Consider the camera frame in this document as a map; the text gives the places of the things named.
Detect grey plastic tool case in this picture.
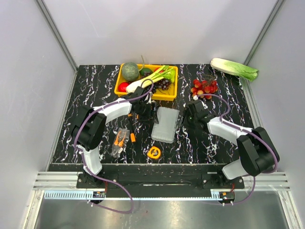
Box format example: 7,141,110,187
151,107,179,144

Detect orange black screwdriver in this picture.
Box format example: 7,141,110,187
128,114,136,143

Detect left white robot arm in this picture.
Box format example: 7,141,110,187
71,86,156,184

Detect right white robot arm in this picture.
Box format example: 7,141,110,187
181,100,280,187

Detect yellow plastic tray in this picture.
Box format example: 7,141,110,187
114,64,178,101

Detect red cherry bunch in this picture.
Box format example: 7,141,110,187
190,74,218,100

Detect dark purple grape bunch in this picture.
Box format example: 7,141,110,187
140,78,172,94

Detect orange pliers in bag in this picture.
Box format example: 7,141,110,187
111,128,130,158

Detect yellow tape measure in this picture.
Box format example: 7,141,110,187
147,146,161,159

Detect red apple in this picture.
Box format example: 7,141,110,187
118,82,130,93

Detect green fruit in tray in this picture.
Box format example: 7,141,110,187
140,68,153,77

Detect green cantaloupe melon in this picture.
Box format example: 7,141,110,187
122,62,140,82

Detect white green leek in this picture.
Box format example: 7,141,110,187
126,65,176,93

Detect napa cabbage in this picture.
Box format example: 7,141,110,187
210,58,258,82

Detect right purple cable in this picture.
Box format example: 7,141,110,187
193,93,280,206

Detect purple cable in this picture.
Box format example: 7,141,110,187
73,78,154,214
193,93,280,206

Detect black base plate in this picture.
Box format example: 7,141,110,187
76,164,244,199

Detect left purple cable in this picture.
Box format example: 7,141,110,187
73,78,154,214

